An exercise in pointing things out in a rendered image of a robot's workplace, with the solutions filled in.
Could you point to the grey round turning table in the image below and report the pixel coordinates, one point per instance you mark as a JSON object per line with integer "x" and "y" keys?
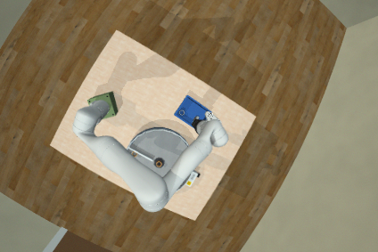
{"x": 163, "y": 146}

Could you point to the blue rectangular crate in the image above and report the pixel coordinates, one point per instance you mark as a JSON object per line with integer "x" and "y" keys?
{"x": 191, "y": 108}

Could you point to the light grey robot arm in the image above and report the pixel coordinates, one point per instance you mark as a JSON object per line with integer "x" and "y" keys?
{"x": 151, "y": 190}

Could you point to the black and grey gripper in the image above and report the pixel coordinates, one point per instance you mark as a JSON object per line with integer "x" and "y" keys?
{"x": 197, "y": 123}

